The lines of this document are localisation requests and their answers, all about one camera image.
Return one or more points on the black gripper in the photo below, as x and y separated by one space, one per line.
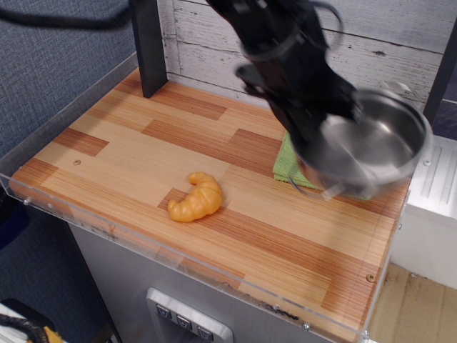
300 87

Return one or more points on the stainless steel pot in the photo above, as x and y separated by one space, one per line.
369 156

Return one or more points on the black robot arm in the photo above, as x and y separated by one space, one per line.
263 25

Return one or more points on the green folded cloth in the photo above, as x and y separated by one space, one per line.
286 169

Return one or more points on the orange plastic croissant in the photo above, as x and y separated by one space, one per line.
204 199

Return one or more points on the clear acrylic table guard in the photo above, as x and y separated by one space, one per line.
271 264

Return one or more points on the white ridged appliance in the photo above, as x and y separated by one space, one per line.
425 242

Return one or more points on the silver control panel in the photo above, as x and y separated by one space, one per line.
187 318

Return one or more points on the yellow object bottom left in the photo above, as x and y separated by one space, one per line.
46 335

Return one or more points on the black vertical post left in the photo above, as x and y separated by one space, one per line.
149 46

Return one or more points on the black vertical post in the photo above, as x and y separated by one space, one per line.
443 88
149 46

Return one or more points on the black vertical post right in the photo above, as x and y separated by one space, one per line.
443 88

